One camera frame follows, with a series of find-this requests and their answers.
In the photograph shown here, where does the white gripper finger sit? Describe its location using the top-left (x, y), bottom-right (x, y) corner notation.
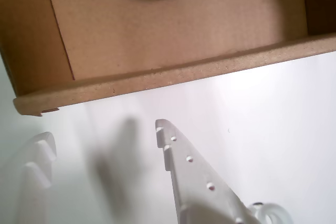
top-left (154, 118), bottom-right (260, 224)
top-left (13, 131), bottom-right (57, 224)

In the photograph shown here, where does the brown cardboard box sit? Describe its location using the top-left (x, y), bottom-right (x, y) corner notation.
top-left (0, 0), bottom-right (336, 117)

